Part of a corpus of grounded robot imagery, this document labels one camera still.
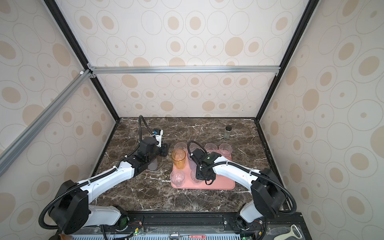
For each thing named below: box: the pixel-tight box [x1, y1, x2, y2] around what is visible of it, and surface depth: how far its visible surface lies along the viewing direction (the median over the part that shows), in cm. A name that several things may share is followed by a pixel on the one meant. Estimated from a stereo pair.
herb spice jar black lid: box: [224, 125, 232, 140], surface depth 105 cm
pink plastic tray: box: [170, 148, 236, 190], surface depth 87 cm
